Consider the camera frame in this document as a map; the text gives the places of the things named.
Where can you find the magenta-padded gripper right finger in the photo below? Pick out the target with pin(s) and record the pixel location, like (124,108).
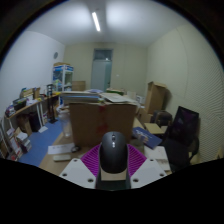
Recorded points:
(148,171)

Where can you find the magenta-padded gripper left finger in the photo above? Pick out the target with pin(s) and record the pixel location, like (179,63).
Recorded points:
(76,172)

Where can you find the black computer mouse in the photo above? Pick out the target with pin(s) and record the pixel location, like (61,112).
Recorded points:
(114,150)

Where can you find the white paper sheet with writing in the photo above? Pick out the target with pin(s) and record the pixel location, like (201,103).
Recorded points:
(60,148)

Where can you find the blue book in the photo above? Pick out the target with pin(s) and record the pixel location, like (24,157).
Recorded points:
(146,137)

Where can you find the clear glass vase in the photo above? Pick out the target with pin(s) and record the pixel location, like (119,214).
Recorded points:
(66,125)

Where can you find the black office chair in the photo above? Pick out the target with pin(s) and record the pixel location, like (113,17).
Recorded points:
(181,133)

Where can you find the large brown cardboard box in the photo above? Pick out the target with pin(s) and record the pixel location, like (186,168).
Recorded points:
(90,123)

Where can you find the bookshelf unit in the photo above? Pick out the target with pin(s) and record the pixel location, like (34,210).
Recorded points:
(15,145)

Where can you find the black floor stand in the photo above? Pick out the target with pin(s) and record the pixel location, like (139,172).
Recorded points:
(51,106)

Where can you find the wooden side desk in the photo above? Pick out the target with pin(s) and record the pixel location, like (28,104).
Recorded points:
(30,106)

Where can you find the blue and white display cabinet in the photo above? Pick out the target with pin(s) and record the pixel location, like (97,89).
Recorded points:
(62,76)

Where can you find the ceiling light tube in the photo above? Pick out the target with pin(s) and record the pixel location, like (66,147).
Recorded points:
(96,21)

